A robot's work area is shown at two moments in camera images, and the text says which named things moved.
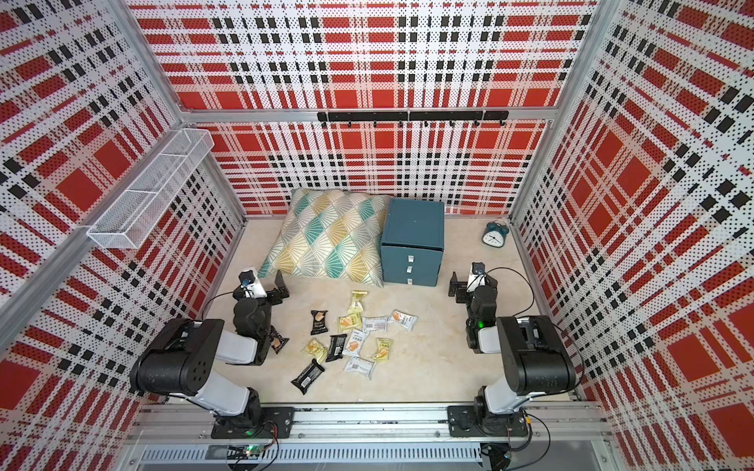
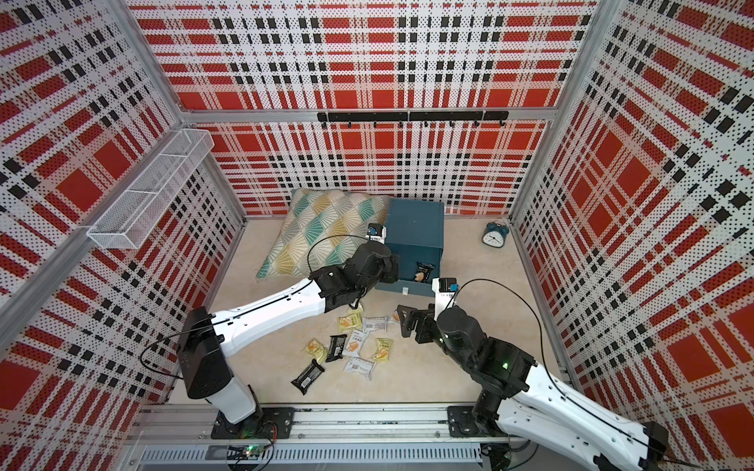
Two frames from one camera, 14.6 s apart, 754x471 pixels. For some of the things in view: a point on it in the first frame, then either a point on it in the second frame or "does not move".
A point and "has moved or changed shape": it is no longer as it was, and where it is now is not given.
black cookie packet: (336, 347) does not move
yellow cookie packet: (383, 347) does not move
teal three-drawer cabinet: (412, 241) has moved or changed shape
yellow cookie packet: (315, 349) does not move
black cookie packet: (278, 340) -> (422, 273)
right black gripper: (462, 289) -> (427, 316)
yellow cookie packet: (350, 322) does not move
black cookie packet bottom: (308, 376) does not move
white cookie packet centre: (375, 323) does not move
